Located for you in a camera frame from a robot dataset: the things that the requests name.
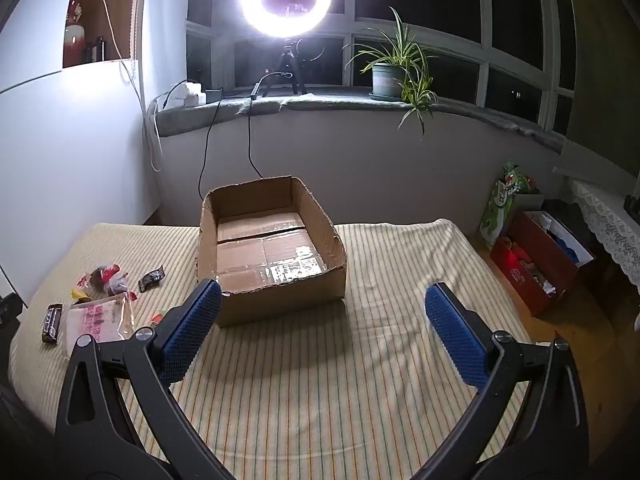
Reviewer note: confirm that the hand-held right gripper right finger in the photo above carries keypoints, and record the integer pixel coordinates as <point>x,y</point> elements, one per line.
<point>457,335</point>

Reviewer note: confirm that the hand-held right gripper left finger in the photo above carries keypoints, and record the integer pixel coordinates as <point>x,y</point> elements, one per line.
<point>192,330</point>

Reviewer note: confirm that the small black snack packet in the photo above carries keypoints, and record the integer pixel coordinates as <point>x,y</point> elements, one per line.
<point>151,278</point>

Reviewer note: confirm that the clear pink printed packet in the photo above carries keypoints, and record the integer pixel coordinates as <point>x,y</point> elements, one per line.
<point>97,322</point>

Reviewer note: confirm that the brown cardboard box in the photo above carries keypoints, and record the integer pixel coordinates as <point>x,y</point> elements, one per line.
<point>270,255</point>

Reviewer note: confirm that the yellow egg snack packet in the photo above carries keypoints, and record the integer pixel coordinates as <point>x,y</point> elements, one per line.
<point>80,295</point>

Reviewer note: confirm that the dark chocolate bar packet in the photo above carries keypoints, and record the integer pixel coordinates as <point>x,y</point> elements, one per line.
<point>52,324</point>

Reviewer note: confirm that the red cardboard box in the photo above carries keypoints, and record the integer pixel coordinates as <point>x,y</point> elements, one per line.
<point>520,270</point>

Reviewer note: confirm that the green printed bag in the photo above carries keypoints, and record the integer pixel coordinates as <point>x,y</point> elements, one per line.
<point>495,210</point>

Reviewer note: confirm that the white lace cloth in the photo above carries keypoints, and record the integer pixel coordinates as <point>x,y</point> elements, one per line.
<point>605,215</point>

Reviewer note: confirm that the white power strip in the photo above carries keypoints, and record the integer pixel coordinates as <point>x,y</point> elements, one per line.
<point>192,95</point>

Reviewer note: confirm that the black power adapter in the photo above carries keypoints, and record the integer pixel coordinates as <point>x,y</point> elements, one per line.
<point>213,95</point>

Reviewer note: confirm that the grey sill cloth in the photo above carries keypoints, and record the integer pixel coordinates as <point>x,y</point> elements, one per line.
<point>325,102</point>

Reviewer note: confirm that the potted spider plant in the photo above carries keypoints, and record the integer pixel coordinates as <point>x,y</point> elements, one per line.
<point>387,80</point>

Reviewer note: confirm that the black tripod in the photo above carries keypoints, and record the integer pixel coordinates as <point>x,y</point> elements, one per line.
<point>286,60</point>

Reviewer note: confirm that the dark bottle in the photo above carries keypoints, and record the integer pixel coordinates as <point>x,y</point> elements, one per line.
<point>96,50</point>

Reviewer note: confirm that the red vase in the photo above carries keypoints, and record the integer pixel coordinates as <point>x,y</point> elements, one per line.
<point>75,35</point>

